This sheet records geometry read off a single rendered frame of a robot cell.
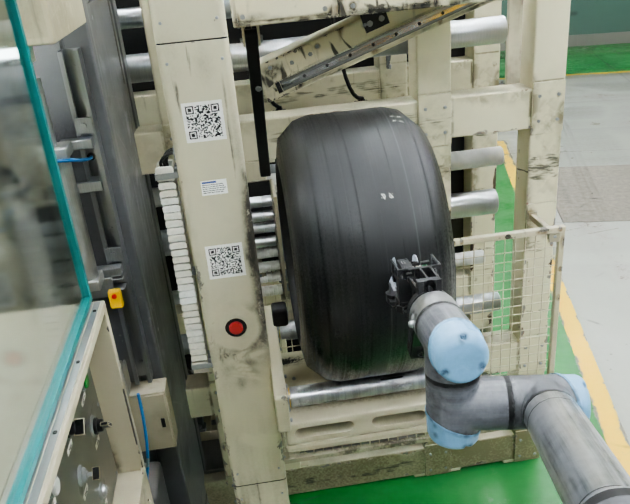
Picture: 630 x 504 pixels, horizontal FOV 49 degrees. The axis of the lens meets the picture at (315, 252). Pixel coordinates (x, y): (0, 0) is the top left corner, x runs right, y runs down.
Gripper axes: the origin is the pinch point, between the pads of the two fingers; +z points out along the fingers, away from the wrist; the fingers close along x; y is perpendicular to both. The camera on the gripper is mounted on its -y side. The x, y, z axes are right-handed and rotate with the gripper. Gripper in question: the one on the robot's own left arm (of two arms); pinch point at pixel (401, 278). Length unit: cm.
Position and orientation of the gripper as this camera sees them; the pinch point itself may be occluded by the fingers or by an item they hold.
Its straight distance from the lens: 124.7
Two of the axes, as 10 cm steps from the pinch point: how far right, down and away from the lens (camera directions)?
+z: -1.2, -3.2, 9.4
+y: -1.0, -9.4, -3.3
